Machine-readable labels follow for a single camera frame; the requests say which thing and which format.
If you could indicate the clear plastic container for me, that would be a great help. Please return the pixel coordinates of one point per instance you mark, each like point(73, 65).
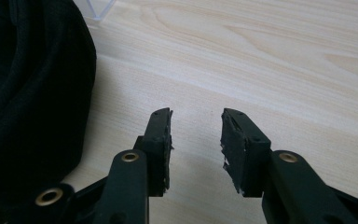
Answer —
point(97, 8)

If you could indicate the black cloth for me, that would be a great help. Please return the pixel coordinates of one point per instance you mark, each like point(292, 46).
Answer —
point(31, 93)

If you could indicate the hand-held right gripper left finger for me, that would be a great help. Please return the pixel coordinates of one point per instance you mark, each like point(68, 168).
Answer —
point(157, 146)

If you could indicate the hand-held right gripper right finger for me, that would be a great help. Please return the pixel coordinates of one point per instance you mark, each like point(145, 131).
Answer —
point(245, 149)

